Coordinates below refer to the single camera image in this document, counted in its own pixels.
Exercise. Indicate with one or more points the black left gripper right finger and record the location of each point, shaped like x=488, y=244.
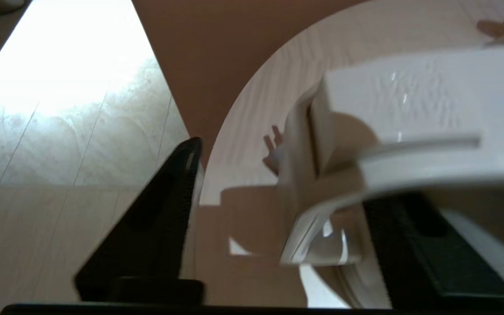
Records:
x=427, y=267

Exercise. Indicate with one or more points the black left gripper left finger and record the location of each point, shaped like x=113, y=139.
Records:
x=147, y=245

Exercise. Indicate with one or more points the white electric kettle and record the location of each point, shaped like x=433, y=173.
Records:
x=409, y=109

